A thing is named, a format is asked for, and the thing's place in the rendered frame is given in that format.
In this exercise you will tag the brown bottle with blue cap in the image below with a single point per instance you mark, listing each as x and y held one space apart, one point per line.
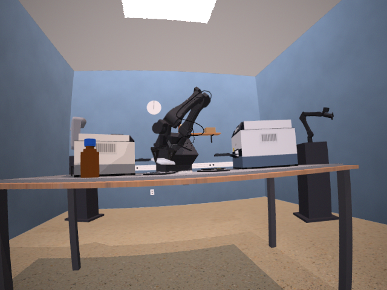
89 161

